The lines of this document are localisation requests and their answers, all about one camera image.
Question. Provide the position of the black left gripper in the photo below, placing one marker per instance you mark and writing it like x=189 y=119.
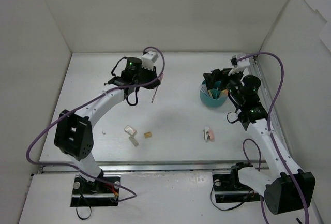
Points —
x=151 y=76

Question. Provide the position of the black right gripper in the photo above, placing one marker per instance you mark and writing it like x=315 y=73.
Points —
x=221 y=76

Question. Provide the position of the red gel pen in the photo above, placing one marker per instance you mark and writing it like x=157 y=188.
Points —
x=156 y=89

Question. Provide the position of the purple slim highlighter pen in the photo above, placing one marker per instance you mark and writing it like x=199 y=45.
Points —
x=203 y=88

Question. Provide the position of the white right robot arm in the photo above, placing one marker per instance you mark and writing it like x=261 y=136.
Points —
x=289 y=188

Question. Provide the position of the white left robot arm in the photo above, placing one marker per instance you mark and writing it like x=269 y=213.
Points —
x=74 y=133

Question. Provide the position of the teal round desk organizer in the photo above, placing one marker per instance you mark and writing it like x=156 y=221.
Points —
x=208 y=101

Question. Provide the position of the small white pink stapler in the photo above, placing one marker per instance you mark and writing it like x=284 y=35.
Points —
x=208 y=134

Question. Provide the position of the yellow eraser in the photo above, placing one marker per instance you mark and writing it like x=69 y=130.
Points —
x=147 y=135

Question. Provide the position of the dirty white eraser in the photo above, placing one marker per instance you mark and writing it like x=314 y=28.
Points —
x=133 y=141

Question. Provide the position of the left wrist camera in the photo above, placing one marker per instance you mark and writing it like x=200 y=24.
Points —
x=148 y=60

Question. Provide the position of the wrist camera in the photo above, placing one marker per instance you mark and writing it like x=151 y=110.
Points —
x=148 y=60
x=238 y=64

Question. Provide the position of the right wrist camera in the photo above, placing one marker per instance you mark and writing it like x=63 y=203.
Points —
x=238 y=64

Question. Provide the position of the aluminium front rail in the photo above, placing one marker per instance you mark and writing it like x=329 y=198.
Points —
x=212 y=165

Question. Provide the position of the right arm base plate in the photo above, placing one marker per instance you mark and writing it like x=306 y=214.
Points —
x=224 y=191

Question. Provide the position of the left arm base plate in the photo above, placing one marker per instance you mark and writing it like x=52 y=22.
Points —
x=93 y=194

